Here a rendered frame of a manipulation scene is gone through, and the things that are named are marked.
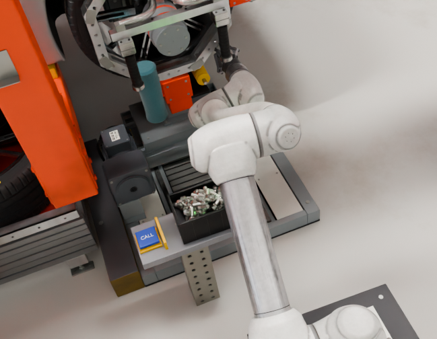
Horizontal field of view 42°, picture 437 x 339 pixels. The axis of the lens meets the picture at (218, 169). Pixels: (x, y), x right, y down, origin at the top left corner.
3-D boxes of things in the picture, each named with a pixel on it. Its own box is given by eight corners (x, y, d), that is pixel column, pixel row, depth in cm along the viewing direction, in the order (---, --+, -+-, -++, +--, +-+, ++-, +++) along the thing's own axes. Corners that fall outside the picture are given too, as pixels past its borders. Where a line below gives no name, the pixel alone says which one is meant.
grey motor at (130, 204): (141, 153, 276) (124, 99, 250) (165, 216, 249) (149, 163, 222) (106, 166, 273) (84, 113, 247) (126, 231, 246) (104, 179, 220)
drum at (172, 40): (178, 22, 223) (171, -10, 212) (194, 51, 209) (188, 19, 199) (143, 33, 221) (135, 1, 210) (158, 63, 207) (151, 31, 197)
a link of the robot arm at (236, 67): (256, 74, 218) (250, 66, 222) (238, 66, 213) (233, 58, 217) (242, 92, 222) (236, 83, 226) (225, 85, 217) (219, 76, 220)
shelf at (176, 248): (243, 192, 209) (242, 186, 207) (261, 226, 198) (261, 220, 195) (132, 232, 203) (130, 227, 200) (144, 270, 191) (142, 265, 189)
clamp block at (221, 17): (221, 11, 203) (219, -2, 199) (229, 23, 197) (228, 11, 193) (207, 15, 202) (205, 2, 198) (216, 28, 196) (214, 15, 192)
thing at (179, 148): (215, 95, 298) (212, 80, 291) (240, 138, 274) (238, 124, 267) (124, 125, 291) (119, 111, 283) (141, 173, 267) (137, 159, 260)
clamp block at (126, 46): (130, 39, 198) (126, 26, 194) (137, 53, 192) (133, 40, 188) (116, 44, 197) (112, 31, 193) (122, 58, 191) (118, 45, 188)
